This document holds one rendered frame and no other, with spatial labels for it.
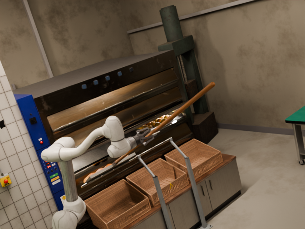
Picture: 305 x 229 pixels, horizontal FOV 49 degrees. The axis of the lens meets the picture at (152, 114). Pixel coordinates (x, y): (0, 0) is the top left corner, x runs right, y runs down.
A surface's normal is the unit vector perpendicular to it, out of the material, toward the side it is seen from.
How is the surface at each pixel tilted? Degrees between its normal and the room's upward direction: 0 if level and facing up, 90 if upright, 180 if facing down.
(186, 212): 90
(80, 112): 70
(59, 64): 90
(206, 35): 90
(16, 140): 90
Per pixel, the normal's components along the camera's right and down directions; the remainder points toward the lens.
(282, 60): -0.75, 0.36
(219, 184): 0.59, 0.05
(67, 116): 0.47, -0.27
